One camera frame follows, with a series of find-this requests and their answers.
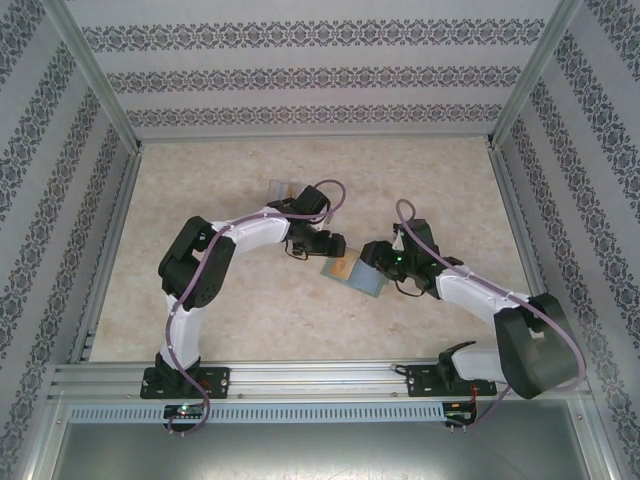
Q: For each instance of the green transparent bag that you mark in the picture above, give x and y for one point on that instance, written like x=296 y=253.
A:
x=367 y=282

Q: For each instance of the clear plastic card stack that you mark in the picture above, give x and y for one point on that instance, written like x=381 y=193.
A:
x=280 y=190

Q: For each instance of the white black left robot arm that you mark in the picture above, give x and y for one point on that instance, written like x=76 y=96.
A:
x=255 y=235

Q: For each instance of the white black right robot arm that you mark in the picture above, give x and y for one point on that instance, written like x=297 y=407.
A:
x=470 y=295

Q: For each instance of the small controller circuit board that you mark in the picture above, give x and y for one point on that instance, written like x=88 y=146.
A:
x=460 y=412
x=185 y=411

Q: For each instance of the grey sheet metal panel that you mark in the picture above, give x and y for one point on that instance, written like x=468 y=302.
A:
x=320 y=452

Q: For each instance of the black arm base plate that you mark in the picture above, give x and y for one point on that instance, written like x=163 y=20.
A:
x=420 y=382
x=217 y=382

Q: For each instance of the aluminium table side rail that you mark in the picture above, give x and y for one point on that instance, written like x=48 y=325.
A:
x=123 y=210
x=513 y=210

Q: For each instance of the aluminium mounting rail beam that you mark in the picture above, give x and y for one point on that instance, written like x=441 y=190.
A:
x=310 y=380

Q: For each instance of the aluminium frame post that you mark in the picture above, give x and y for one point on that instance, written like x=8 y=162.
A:
x=97 y=75
x=531 y=75

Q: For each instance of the aluminium frame leg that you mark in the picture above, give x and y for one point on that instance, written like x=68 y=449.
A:
x=594 y=440
x=46 y=440

